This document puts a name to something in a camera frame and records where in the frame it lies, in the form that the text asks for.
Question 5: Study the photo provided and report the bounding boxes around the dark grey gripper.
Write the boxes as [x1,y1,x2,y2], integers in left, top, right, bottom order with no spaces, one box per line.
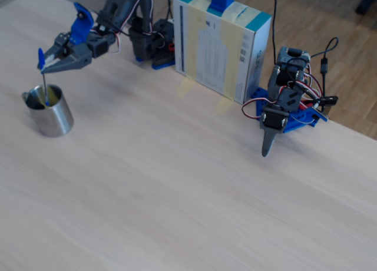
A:
[40,32,117,75]

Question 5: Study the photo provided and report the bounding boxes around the grey idle gripper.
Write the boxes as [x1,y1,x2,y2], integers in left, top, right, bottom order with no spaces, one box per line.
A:
[259,104,291,158]

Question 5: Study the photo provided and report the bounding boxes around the blue capped ballpoint pen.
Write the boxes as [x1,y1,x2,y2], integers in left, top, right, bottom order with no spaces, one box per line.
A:
[37,47,51,108]

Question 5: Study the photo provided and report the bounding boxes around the blue idle arm base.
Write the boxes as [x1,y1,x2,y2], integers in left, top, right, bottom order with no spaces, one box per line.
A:
[250,87,328,134]

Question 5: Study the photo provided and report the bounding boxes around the silver metal cup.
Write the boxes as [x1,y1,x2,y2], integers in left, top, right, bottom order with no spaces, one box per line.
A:
[21,84,74,138]

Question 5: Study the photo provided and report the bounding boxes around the yellow highlighter black cap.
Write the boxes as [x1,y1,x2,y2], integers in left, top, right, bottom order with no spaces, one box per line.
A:
[37,87,61,110]

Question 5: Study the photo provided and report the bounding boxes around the yellow masking tape strip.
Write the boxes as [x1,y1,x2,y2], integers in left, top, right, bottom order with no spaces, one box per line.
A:
[216,1,249,117]
[176,0,213,100]

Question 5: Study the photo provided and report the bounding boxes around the black plug connector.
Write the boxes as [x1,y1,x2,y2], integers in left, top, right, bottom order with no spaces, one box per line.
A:
[315,95,339,107]

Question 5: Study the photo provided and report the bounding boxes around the white teal cardboard box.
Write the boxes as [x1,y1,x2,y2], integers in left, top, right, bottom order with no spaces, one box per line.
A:
[173,0,272,105]

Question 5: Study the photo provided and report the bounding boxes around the black furniture foot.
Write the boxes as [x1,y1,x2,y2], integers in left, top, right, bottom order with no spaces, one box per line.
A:
[355,0,377,16]

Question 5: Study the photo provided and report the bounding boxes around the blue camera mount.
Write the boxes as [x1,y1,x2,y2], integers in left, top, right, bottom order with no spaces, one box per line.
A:
[69,2,95,45]

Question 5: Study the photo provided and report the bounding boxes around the red white servo wire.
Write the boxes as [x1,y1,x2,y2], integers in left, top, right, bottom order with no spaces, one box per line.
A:
[241,97,273,121]

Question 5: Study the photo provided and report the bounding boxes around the blue arm base plate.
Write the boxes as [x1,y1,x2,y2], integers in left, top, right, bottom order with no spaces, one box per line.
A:
[135,55,177,71]

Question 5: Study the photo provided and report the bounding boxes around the black cable with inline block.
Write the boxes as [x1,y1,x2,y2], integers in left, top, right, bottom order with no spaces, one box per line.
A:
[310,37,339,97]

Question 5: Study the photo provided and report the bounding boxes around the long black cable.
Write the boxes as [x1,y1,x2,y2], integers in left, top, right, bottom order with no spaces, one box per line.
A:
[266,0,279,65]

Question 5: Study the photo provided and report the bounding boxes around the blue camera post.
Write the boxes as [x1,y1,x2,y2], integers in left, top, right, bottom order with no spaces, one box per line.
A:
[207,0,236,17]

